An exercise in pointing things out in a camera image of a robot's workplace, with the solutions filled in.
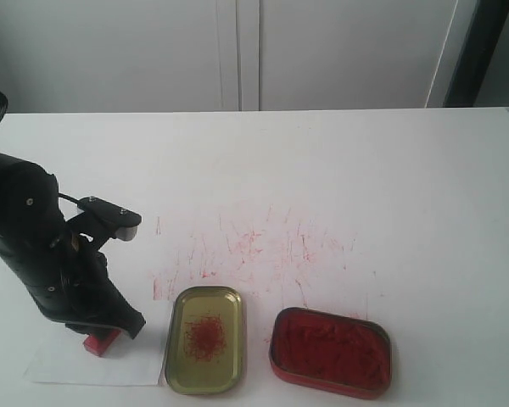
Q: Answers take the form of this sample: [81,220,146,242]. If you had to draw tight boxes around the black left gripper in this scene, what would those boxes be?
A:
[0,222,146,339]

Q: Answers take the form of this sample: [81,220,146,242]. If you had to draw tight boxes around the red stamp block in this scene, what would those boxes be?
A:
[83,328,121,357]

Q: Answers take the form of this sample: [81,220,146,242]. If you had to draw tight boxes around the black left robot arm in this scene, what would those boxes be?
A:
[0,153,145,338]

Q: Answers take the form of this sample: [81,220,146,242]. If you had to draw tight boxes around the red ink tin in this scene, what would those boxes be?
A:
[269,307,393,400]

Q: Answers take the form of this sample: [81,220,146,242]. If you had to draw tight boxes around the white paper sheet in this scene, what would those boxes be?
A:
[25,300,172,386]

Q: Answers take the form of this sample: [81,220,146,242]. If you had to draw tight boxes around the gold tin lid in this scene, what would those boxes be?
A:
[164,286,245,395]

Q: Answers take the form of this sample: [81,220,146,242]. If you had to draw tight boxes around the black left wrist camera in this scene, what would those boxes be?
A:
[61,195,142,250]

